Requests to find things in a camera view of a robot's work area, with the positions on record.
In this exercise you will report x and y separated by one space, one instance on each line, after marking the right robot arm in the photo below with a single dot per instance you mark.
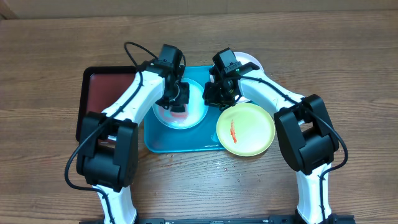
307 139

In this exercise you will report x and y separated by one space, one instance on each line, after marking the black and red tray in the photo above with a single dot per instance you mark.
100 88

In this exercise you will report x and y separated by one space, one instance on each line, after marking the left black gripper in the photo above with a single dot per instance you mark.
183 98

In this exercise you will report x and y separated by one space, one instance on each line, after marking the yellow-green plate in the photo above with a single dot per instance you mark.
245 129

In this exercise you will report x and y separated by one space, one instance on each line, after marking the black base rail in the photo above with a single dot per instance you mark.
273 219

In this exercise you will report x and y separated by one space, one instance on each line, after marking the light blue plate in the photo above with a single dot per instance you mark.
196 108

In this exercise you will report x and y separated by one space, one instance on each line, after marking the green and orange sponge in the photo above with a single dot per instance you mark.
178 112

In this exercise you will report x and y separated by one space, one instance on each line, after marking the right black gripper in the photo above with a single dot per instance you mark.
212 101

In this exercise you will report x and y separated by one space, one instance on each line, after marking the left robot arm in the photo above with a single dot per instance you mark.
107 154

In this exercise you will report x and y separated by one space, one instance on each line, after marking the white plate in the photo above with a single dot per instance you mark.
244 58

